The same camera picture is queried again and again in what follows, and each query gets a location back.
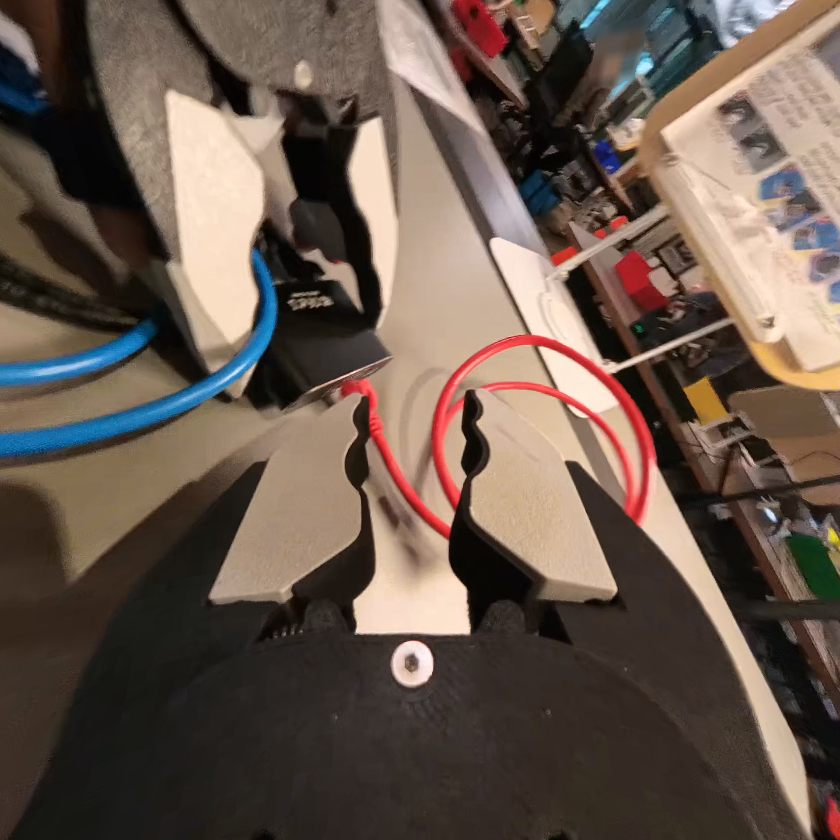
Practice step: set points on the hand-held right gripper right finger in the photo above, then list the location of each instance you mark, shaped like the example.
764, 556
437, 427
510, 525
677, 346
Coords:
531, 525

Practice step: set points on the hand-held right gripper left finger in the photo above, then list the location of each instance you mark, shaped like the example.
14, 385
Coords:
295, 525

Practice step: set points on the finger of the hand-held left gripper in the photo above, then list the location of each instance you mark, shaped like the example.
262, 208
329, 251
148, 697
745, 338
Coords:
210, 216
379, 210

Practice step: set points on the black ethernet adapter box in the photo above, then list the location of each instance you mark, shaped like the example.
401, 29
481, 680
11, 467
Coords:
328, 348

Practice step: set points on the person's left hand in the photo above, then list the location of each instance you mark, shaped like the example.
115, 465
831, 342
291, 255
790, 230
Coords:
111, 239

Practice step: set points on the laminated paper sheet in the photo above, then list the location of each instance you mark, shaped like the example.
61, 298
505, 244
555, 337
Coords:
420, 59

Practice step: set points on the blue bag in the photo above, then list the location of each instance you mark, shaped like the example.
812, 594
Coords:
538, 191

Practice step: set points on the white display stand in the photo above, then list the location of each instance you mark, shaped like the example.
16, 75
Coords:
558, 315

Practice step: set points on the small red bin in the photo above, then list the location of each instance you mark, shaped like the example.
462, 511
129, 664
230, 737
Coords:
482, 26

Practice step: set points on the small yellow bin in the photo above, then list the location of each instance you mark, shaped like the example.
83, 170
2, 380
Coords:
705, 401

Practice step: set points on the red plastic block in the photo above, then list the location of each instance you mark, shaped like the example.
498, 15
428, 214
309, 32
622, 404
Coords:
636, 279

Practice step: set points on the green plastic object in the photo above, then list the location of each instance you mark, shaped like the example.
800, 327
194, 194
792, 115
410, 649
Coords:
814, 564

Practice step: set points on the wooden display board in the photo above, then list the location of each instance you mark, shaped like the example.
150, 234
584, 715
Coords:
804, 379

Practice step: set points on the newspaper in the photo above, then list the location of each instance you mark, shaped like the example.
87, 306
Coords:
754, 197

